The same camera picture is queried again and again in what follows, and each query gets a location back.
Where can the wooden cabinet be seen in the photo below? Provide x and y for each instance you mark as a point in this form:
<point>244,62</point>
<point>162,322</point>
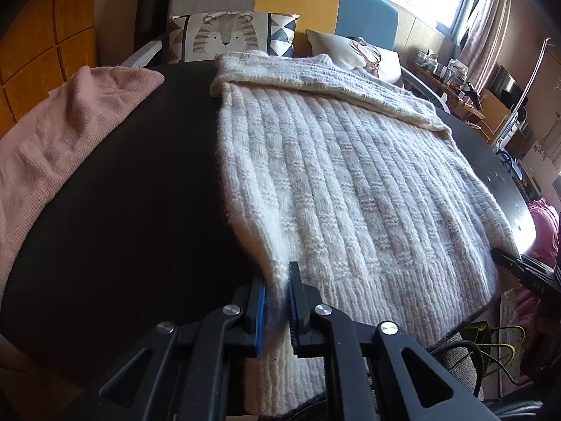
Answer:
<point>495,112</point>

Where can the black upright panel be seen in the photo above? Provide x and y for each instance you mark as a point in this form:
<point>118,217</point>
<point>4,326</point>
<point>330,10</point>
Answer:
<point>151,8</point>

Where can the patterned window curtain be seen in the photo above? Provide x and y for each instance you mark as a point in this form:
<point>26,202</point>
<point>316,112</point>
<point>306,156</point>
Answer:
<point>482,30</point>

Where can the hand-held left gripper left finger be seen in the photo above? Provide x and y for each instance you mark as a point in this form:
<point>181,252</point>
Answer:
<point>261,315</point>

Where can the white flower decal shelf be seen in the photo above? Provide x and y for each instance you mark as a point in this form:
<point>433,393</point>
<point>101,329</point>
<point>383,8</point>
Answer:
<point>539,158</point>

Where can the pink knit garment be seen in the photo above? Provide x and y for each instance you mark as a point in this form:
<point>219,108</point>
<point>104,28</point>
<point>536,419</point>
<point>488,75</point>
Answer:
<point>57,140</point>

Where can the white knit sweater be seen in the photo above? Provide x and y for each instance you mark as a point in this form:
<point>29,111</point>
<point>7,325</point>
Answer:
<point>350,184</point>

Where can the metal drip stand pole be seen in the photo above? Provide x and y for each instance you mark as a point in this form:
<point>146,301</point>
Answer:
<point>532,79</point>

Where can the striped animal print pillow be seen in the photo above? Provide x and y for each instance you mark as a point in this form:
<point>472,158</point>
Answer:
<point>228,37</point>

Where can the grey yellow blue sofa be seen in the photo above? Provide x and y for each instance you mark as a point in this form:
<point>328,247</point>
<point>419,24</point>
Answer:
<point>298,0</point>

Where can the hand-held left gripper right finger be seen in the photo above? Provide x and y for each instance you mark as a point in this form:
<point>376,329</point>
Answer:
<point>292,315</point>

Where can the deer print pillow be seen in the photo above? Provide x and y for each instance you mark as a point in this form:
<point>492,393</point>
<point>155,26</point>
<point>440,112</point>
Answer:
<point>346,50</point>

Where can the pink bed quilt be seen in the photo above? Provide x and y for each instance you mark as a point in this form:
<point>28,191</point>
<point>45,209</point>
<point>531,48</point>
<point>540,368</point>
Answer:
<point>545,228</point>

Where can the clutter of desk bottles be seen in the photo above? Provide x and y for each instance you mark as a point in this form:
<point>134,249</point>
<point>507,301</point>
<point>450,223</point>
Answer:
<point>442,70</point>

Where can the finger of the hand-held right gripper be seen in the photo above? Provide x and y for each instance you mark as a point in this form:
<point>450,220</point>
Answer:
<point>508,263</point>

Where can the wooden desk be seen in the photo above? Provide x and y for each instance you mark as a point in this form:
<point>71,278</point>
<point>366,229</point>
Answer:
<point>464,112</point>

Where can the black flat television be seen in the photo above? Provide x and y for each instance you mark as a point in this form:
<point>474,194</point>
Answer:
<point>504,81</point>

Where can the orange wooden wardrobe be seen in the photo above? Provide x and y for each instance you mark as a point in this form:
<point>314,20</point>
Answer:
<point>39,30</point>

